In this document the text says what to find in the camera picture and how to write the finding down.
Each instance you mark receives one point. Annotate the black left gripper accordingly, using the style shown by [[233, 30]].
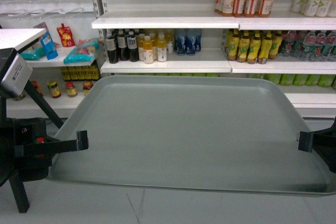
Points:
[[81, 143]]

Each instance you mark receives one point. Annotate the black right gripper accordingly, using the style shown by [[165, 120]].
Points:
[[324, 139]]

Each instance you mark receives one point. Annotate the grey silver rectangular tray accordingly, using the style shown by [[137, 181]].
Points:
[[190, 133]]

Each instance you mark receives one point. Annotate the white checkout counter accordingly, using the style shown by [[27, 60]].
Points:
[[19, 38]]

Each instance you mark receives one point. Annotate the teal snack bag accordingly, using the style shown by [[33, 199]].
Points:
[[84, 51]]

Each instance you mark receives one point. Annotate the red pouch snack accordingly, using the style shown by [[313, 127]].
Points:
[[66, 36]]

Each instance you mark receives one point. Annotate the white metal shelf unit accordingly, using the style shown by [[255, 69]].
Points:
[[93, 18]]

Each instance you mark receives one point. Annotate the blue water bottle pack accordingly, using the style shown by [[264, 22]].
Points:
[[187, 41]]

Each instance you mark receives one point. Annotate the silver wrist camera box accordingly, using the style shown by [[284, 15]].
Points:
[[15, 73]]

